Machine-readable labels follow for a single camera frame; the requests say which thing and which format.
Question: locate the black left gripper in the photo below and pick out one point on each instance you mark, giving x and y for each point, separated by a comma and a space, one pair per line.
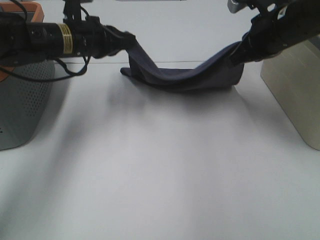
91, 39

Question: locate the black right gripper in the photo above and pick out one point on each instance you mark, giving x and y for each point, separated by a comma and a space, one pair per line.
261, 42

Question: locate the dark navy towel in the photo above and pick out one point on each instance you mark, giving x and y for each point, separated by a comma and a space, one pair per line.
214, 73

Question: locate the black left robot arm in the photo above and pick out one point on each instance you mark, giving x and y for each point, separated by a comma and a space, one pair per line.
23, 43

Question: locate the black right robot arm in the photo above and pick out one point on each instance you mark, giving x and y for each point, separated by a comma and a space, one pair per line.
279, 25

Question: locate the beige basket with grey rim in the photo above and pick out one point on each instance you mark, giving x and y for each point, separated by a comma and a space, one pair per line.
293, 77

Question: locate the grey basket with orange rim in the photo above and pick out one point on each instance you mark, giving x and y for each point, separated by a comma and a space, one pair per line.
22, 103

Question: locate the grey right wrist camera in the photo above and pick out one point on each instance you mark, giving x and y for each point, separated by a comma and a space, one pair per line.
263, 6

